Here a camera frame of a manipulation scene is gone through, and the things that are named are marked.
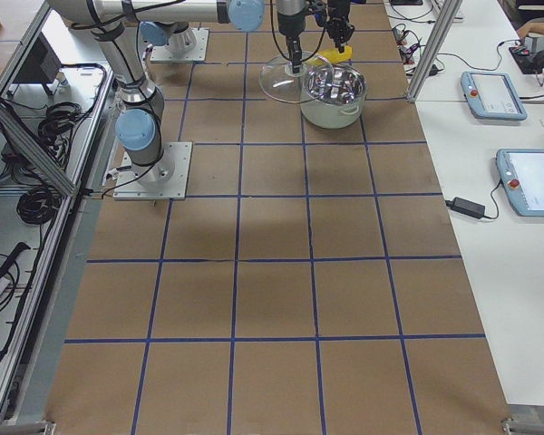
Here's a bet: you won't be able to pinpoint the far teach pendant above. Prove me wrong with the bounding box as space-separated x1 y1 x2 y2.
461 72 528 121

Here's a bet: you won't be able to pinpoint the glass pot lid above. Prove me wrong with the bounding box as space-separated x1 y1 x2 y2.
259 52 335 104

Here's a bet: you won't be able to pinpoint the black electronics box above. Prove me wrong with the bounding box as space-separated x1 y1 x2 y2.
509 45 543 74

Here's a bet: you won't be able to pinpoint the yellow corn cob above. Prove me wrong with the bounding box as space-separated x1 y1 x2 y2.
316 45 353 64

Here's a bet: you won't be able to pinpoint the coiled black cables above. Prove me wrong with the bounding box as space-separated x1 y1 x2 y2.
16 185 60 227

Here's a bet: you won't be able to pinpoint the person forearm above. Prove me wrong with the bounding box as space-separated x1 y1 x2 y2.
517 22 544 40

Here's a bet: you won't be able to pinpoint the aluminium frame post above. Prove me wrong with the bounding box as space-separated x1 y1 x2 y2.
406 0 462 103

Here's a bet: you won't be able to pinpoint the black power adapter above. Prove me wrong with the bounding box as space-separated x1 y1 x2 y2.
445 197 485 219

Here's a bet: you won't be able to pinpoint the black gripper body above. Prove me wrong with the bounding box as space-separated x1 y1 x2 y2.
325 17 355 42
285 34 301 63

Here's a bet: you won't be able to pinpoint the teach pendant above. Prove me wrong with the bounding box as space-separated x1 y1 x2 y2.
496 149 544 217
461 72 528 121

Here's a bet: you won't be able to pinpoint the pale green cooking pot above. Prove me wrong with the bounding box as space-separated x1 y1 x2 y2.
300 63 367 129

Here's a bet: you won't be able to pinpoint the near teach pendant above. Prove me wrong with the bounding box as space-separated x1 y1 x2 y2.
496 149 544 217

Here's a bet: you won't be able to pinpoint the aluminium side frame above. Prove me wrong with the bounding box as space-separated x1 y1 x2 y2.
0 1 113 425

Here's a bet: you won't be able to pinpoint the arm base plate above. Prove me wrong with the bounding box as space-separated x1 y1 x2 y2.
150 27 209 63
112 141 192 200

